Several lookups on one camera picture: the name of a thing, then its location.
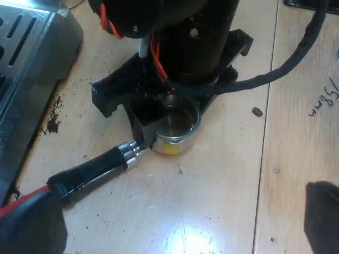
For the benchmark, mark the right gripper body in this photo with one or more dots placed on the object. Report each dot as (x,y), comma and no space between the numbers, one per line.
(196,53)

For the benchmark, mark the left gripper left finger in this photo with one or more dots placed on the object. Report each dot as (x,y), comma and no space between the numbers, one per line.
(31,230)

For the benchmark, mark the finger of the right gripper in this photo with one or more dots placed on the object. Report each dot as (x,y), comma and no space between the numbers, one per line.
(144,119)
(208,104)

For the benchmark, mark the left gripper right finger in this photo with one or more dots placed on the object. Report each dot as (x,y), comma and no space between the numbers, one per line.
(324,217)

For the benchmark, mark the steel espresso machine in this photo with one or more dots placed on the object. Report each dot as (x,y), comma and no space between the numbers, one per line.
(39,58)

